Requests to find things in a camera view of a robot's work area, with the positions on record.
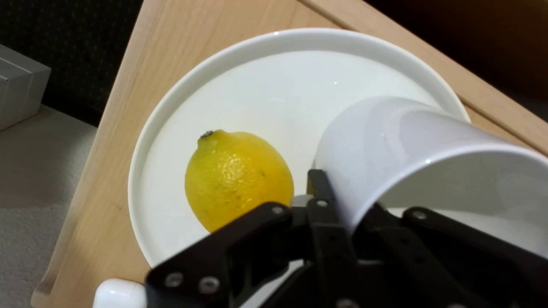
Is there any light wooden dresser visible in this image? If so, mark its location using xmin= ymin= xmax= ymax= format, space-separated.
xmin=31 ymin=0 xmax=548 ymax=308

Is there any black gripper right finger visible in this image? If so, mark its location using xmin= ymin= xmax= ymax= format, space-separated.
xmin=357 ymin=204 xmax=548 ymax=308

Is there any white round plate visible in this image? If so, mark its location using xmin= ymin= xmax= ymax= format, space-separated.
xmin=127 ymin=28 xmax=473 ymax=307

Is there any small white plastic object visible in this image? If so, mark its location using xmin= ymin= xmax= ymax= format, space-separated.
xmin=93 ymin=278 xmax=150 ymax=308

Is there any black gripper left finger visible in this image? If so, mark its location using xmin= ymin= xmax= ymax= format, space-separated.
xmin=144 ymin=168 xmax=367 ymax=308

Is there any white mug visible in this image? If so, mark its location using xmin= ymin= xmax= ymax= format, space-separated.
xmin=314 ymin=94 xmax=548 ymax=262

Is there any yellow lemon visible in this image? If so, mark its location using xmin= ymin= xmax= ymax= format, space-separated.
xmin=184 ymin=129 xmax=297 ymax=235

